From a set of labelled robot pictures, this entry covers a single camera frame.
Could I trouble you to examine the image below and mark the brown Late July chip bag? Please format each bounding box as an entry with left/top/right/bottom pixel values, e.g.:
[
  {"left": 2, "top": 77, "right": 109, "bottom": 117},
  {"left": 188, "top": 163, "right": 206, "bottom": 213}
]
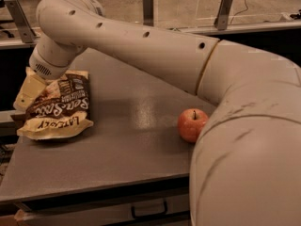
[{"left": 17, "top": 70, "right": 94, "bottom": 140}]

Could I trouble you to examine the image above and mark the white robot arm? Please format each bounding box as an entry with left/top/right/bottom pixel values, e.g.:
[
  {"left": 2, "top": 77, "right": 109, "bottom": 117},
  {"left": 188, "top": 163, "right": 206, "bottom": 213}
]
[{"left": 29, "top": 0, "right": 301, "bottom": 226}]

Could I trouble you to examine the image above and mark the red apple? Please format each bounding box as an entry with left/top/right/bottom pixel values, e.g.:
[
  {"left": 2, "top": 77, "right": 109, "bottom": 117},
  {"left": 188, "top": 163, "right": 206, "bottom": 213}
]
[{"left": 178, "top": 108, "right": 209, "bottom": 143}]

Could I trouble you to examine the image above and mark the grey table drawer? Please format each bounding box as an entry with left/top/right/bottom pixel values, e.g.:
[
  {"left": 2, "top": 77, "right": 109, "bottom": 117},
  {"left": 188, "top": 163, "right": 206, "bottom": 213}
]
[{"left": 14, "top": 189, "right": 190, "bottom": 226}]

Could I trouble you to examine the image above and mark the left metal bracket post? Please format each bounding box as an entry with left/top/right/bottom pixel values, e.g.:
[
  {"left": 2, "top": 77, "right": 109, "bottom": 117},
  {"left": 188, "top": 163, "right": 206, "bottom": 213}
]
[{"left": 5, "top": 0, "right": 36, "bottom": 43}]

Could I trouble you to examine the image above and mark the metal bracket post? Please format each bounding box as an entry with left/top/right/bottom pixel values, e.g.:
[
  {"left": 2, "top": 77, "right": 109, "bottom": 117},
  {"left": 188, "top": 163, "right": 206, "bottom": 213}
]
[
  {"left": 5, "top": 0, "right": 36, "bottom": 43},
  {"left": 214, "top": 0, "right": 233, "bottom": 30},
  {"left": 143, "top": 0, "right": 154, "bottom": 26}
]

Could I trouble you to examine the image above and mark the middle metal bracket post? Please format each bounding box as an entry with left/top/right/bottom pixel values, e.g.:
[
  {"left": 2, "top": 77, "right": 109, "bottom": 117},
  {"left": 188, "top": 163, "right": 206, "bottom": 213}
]
[{"left": 143, "top": 0, "right": 154, "bottom": 26}]

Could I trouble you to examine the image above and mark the right metal bracket post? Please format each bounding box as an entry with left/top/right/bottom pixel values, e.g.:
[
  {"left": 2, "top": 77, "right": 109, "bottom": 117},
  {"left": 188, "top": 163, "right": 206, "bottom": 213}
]
[{"left": 214, "top": 0, "right": 233, "bottom": 30}]

